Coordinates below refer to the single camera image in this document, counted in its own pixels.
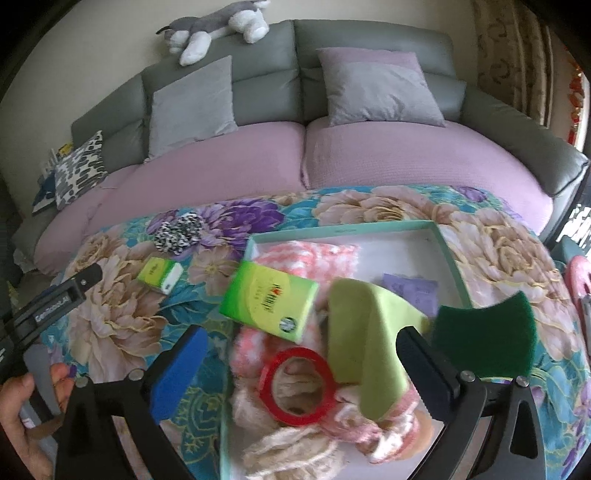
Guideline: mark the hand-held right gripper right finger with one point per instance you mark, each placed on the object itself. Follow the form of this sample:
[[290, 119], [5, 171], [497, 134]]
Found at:
[[422, 369]]

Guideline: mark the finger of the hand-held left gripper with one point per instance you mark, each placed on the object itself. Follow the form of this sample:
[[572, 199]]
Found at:
[[51, 307]]

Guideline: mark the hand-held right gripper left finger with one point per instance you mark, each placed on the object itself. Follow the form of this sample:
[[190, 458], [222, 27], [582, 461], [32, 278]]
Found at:
[[180, 369]]

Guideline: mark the light green cloth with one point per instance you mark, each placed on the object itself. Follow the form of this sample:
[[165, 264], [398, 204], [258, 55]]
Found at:
[[369, 332]]

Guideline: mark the yellow and green sponge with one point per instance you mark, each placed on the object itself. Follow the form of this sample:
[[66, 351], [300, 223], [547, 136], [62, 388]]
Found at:
[[485, 332]]

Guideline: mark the green tissue pack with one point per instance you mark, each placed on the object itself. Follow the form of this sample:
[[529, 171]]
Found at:
[[157, 274], [263, 300]]

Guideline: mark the red tape roll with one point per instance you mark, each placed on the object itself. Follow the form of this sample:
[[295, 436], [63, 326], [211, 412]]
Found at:
[[300, 355]]

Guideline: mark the teal rimmed white box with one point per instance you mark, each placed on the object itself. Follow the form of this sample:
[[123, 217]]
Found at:
[[397, 249]]

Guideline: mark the pink lace garment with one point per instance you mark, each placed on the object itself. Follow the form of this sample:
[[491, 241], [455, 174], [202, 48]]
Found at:
[[286, 443]]

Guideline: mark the pink white chevron cloth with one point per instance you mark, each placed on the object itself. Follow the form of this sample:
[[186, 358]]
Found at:
[[314, 258]]

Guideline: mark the person's left hand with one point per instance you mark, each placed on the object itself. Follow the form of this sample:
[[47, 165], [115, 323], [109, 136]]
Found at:
[[14, 415]]

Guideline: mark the dark grey cabinet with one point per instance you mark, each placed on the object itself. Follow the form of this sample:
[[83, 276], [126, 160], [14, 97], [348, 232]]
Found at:
[[9, 240]]

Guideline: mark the purple packet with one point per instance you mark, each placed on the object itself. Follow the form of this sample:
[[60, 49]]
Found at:
[[411, 290]]

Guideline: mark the dark blue cloth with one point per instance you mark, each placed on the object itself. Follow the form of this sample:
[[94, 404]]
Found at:
[[45, 196]]

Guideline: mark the blue spotted white cushion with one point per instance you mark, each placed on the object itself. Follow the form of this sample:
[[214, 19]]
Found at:
[[81, 170]]

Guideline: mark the stack of books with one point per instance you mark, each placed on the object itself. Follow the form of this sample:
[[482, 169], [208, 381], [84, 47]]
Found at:
[[57, 159]]

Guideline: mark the pink plastic object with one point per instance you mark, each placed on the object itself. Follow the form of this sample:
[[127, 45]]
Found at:
[[579, 281]]

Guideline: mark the pink sofa seat cover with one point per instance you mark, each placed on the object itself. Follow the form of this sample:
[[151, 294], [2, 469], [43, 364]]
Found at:
[[207, 180], [415, 157]]

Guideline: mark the plain grey cushion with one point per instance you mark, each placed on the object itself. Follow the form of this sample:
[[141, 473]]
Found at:
[[189, 110]]

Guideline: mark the purple and grey cushion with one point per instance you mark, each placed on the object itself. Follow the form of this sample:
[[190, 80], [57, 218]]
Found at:
[[383, 92]]

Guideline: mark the beige patterned curtain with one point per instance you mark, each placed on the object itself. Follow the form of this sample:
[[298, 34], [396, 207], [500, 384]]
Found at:
[[512, 60]]

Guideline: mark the grey white plush dog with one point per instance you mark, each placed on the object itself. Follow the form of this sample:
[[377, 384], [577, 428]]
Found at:
[[207, 23]]

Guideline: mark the grey sofa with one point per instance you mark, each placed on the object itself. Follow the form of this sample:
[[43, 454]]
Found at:
[[369, 46]]

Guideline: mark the red wall decoration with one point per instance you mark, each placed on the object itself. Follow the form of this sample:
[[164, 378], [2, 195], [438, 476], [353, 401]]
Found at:
[[577, 110]]

